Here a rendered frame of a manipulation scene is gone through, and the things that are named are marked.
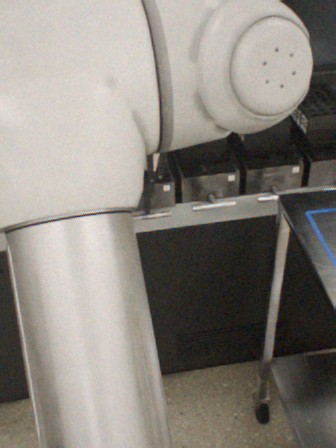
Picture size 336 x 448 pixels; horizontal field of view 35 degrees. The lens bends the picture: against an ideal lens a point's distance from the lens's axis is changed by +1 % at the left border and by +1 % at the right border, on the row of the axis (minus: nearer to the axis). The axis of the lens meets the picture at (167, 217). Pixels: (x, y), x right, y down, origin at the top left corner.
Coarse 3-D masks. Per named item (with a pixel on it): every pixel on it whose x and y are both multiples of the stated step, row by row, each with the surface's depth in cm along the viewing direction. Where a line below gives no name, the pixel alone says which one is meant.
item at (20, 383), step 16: (0, 240) 122; (0, 256) 125; (0, 272) 129; (0, 288) 132; (0, 304) 135; (0, 320) 138; (16, 320) 139; (0, 336) 142; (16, 336) 143; (0, 352) 146; (16, 352) 147; (0, 368) 150; (16, 368) 151; (0, 384) 154; (16, 384) 155; (0, 400) 167
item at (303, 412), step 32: (320, 192) 112; (288, 224) 107; (320, 224) 104; (320, 256) 97; (320, 288) 93; (288, 384) 138; (320, 384) 138; (256, 416) 161; (288, 416) 132; (320, 416) 131
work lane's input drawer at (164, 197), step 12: (168, 168) 124; (156, 180) 119; (168, 180) 120; (156, 192) 121; (168, 192) 121; (156, 204) 123; (168, 204) 123; (132, 216) 119; (144, 216) 119; (156, 216) 119; (168, 216) 120
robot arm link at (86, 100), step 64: (0, 0) 40; (64, 0) 39; (128, 0) 40; (0, 64) 36; (64, 64) 37; (128, 64) 38; (0, 128) 36; (64, 128) 37; (128, 128) 39; (0, 192) 37; (64, 192) 37; (128, 192) 40; (64, 256) 38; (128, 256) 40; (64, 320) 37; (128, 320) 39; (64, 384) 37; (128, 384) 38
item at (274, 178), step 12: (240, 156) 127; (252, 156) 127; (264, 156) 127; (276, 156) 124; (288, 156) 124; (252, 168) 123; (264, 168) 123; (276, 168) 123; (288, 168) 123; (300, 168) 124; (252, 180) 124; (264, 180) 124; (276, 180) 125; (288, 180) 126; (300, 180) 126; (252, 192) 126; (264, 192) 127; (276, 192) 124
